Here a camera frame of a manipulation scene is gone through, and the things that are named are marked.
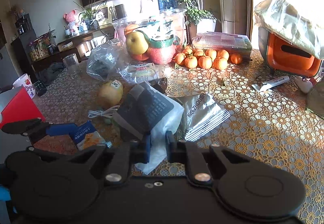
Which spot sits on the silver foil packet stack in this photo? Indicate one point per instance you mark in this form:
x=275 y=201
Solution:
x=201 y=115

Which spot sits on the clear flat plastic box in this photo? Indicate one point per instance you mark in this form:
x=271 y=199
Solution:
x=231 y=42

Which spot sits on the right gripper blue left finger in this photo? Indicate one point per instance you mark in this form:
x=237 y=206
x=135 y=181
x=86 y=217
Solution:
x=140 y=149

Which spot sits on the white strawberry mug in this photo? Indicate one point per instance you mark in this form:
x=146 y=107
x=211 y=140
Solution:
x=27 y=84

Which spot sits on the pink plush pig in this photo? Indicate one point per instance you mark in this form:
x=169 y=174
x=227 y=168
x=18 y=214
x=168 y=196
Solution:
x=72 y=21

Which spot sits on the clear plastic fruit bowl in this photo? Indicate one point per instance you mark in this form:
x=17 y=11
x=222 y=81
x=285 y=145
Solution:
x=165 y=33

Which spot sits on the white tube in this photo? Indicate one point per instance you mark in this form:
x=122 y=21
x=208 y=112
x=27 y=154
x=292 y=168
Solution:
x=271 y=84

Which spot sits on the black snack packet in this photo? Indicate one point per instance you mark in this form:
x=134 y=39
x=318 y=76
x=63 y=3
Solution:
x=159 y=84

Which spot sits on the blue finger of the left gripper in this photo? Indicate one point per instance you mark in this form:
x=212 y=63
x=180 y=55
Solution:
x=61 y=129

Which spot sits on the yellow apple in bowl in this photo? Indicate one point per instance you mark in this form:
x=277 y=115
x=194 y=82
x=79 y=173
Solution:
x=136 y=43

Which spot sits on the blue yellow snack packet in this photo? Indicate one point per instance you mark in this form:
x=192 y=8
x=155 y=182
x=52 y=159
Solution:
x=86 y=135

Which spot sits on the clear drinking glass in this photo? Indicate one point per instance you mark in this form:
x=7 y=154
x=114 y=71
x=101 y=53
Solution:
x=72 y=64

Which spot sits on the clear bag with food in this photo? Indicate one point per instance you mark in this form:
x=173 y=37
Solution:
x=136 y=74

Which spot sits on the grey plastic bag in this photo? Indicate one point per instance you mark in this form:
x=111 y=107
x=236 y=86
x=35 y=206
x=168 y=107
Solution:
x=104 y=59

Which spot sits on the grey white paper bag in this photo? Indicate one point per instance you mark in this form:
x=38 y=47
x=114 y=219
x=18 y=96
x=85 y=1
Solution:
x=146 y=111

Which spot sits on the yellow pear on table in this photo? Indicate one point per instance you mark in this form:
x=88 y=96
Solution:
x=110 y=94

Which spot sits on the white plastic bin liner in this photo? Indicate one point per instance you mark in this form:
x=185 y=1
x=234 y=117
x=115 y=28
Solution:
x=299 y=22

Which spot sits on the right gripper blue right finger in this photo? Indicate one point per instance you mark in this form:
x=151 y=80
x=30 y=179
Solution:
x=176 y=151

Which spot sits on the black cloth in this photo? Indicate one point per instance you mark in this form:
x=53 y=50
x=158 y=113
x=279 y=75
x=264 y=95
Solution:
x=47 y=76

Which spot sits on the black speaker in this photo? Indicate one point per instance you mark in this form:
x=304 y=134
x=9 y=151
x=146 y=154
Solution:
x=120 y=11

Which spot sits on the orange grey desktop bin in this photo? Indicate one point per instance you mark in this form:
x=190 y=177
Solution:
x=282 y=56

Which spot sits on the red grey cardboard box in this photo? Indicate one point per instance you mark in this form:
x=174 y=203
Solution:
x=16 y=105

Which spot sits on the wooden tv cabinet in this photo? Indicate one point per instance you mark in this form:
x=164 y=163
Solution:
x=79 y=44

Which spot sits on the mandarin orange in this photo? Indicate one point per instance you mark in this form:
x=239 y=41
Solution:
x=220 y=63
x=205 y=62
x=223 y=54
x=191 y=62
x=236 y=58

